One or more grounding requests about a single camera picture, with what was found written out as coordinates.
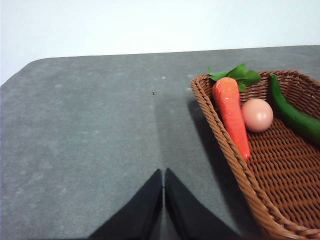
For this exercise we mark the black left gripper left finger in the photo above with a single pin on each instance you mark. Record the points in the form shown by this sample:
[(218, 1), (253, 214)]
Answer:
[(142, 215)]

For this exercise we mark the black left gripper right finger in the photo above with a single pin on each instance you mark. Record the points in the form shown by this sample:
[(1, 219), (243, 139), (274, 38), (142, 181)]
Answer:
[(187, 215)]

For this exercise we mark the brown wicker basket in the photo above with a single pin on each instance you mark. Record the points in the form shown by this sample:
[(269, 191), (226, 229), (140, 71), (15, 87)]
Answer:
[(287, 175)]

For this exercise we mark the orange carrot with green leaves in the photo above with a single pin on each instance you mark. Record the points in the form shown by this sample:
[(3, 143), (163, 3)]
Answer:
[(230, 112)]

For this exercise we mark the pale pink egg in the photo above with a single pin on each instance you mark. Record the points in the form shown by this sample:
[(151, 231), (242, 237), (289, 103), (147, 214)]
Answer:
[(257, 115)]

